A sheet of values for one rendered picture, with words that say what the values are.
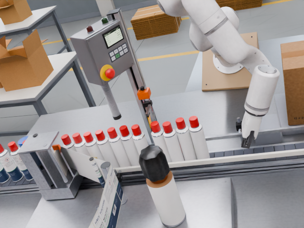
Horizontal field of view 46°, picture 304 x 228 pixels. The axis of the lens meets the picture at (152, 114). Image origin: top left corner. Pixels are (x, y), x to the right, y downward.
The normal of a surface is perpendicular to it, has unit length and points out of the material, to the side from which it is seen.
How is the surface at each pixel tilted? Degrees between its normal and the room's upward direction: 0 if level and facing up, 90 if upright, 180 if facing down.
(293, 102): 90
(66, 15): 90
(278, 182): 0
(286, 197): 0
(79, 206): 0
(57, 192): 90
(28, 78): 90
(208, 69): 43
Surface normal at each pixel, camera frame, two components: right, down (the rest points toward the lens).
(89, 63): -0.68, 0.54
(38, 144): -0.27, -0.81
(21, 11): 0.90, -0.01
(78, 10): -0.26, 0.58
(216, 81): -0.42, -0.19
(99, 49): 0.69, 0.22
